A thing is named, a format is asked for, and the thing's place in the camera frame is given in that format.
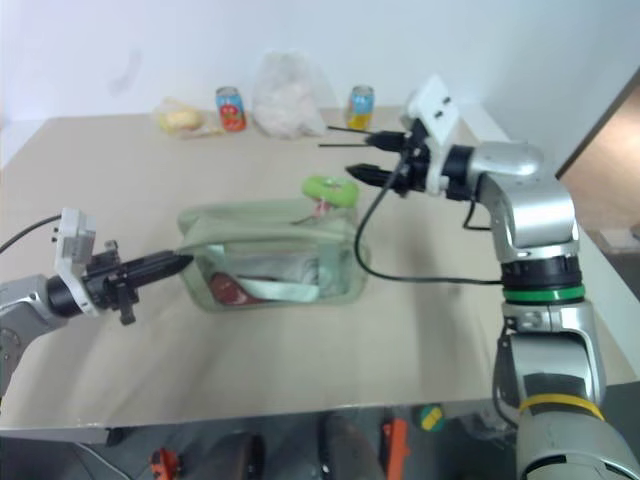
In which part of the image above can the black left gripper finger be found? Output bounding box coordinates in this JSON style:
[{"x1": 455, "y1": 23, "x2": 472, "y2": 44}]
[
  {"x1": 122, "y1": 252, "x2": 194, "y2": 271},
  {"x1": 124, "y1": 262, "x2": 191, "y2": 287}
]

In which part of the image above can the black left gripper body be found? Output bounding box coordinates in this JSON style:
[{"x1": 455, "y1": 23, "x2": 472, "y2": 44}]
[{"x1": 81, "y1": 240, "x2": 142, "y2": 327}]

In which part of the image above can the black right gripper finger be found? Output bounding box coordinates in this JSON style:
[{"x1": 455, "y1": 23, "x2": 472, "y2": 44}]
[
  {"x1": 345, "y1": 162, "x2": 402, "y2": 188},
  {"x1": 366, "y1": 130, "x2": 408, "y2": 152}
]

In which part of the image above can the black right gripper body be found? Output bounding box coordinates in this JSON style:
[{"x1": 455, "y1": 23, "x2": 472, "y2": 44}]
[{"x1": 387, "y1": 122, "x2": 434, "y2": 199}]

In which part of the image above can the green transparent zip pouch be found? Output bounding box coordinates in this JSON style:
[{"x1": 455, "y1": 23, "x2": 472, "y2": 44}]
[{"x1": 177, "y1": 197, "x2": 373, "y2": 314}]

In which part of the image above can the red item inside pouch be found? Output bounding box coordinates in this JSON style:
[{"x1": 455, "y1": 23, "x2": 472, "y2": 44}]
[{"x1": 208, "y1": 272, "x2": 252, "y2": 306}]

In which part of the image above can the yellow blue drink can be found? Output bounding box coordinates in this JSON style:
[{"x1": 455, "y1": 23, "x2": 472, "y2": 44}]
[{"x1": 346, "y1": 84, "x2": 376, "y2": 131}]

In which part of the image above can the clear plastic bag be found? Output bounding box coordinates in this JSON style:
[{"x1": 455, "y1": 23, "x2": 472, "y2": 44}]
[{"x1": 251, "y1": 49, "x2": 334, "y2": 140}]

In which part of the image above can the yellow item in plastic wrap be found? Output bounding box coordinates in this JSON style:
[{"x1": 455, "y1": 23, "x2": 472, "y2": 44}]
[{"x1": 156, "y1": 96, "x2": 225, "y2": 140}]

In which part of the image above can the red orange drink can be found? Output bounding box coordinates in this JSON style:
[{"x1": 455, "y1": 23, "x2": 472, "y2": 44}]
[{"x1": 215, "y1": 86, "x2": 248, "y2": 133}]

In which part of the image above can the orange black object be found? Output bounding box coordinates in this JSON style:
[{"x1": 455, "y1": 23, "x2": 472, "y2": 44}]
[{"x1": 149, "y1": 447, "x2": 187, "y2": 480}]

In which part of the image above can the brown wooden panel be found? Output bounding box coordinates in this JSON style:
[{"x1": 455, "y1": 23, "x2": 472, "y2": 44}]
[{"x1": 554, "y1": 66, "x2": 640, "y2": 247}]

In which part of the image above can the green yellow round object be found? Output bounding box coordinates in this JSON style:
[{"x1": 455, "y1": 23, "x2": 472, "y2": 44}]
[{"x1": 416, "y1": 404, "x2": 447, "y2": 433}]

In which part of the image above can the orange tool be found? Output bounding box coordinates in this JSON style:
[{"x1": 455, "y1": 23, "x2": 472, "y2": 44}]
[{"x1": 381, "y1": 408, "x2": 412, "y2": 480}]

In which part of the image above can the green plush keychain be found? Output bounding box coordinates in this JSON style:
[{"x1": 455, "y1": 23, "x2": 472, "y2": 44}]
[{"x1": 300, "y1": 174, "x2": 361, "y2": 219}]

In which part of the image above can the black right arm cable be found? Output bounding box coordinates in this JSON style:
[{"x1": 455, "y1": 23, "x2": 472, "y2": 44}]
[{"x1": 353, "y1": 148, "x2": 504, "y2": 287}]

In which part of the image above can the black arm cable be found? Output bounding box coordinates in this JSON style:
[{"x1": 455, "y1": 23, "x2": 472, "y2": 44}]
[
  {"x1": 0, "y1": 214, "x2": 64, "y2": 254},
  {"x1": 353, "y1": 148, "x2": 504, "y2": 287}
]

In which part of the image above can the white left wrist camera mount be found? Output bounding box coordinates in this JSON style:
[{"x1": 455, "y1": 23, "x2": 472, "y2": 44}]
[{"x1": 52, "y1": 208, "x2": 101, "y2": 318}]

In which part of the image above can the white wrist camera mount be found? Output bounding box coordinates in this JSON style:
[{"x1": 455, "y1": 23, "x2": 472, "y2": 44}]
[
  {"x1": 52, "y1": 208, "x2": 101, "y2": 318},
  {"x1": 398, "y1": 74, "x2": 464, "y2": 194}
]

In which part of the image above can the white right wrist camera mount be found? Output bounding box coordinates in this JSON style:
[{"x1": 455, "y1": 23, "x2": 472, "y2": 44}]
[{"x1": 398, "y1": 74, "x2": 464, "y2": 194}]

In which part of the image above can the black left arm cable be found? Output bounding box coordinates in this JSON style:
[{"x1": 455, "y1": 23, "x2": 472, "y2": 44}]
[{"x1": 0, "y1": 214, "x2": 64, "y2": 254}]

